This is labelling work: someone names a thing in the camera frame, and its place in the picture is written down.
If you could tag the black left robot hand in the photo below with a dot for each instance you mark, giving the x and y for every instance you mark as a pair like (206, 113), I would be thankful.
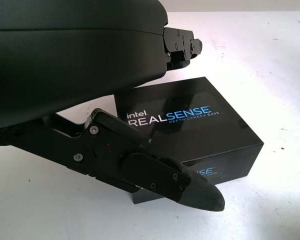
(65, 62)

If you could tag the black RealSense box lid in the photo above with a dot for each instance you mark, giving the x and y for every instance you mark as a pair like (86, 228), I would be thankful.
(195, 140)

